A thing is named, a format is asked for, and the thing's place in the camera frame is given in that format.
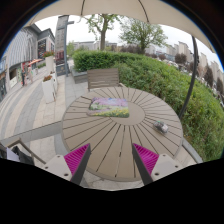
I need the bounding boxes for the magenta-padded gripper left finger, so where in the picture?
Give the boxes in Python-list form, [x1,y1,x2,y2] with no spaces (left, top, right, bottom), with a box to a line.
[42,143,92,186]

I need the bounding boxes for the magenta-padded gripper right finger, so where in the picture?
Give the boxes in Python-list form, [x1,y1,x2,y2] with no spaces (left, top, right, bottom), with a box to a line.
[131,142,184,186]

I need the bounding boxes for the floral print mouse pad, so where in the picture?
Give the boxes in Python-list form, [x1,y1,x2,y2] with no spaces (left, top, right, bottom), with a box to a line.
[87,96,131,119]

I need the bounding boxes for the dark metal chair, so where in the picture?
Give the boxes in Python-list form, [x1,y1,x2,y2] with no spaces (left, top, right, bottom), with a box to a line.
[0,138,46,166]

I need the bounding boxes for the white planter with flowers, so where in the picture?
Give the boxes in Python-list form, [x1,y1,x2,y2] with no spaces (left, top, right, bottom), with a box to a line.
[49,70,60,93]
[41,74,57,104]

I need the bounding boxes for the brown slatted wooden chair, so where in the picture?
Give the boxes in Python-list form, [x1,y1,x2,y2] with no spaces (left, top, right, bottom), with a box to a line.
[86,68,126,93]

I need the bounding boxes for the tall white flower planter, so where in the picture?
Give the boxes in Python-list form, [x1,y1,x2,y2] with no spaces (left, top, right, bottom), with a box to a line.
[42,50,56,75]

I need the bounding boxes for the person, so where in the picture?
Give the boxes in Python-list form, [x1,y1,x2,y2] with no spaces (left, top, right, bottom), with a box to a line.
[20,68,27,87]

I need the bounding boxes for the dark curved umbrella pole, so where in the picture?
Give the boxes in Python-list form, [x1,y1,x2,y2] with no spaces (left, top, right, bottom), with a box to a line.
[178,35,200,121]

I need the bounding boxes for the distant apartment buildings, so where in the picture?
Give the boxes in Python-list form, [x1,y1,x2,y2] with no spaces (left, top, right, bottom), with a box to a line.
[166,40,224,88]

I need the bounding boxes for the grey storefront building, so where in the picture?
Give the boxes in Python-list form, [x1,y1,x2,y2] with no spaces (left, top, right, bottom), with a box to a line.
[0,23,56,101]

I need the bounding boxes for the grey sign pillar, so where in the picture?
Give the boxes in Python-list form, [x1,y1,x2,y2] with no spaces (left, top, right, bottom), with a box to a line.
[54,14,75,78]

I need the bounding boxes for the sparse-leaved tree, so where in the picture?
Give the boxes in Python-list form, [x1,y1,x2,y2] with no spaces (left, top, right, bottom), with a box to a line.
[84,13,118,52]

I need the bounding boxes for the round-crowned green tree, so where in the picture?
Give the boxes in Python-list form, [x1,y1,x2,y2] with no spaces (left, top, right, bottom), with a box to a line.
[118,17,169,55]

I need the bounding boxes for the beige patio umbrella canopy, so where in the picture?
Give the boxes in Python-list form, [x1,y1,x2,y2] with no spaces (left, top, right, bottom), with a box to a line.
[24,0,216,53]

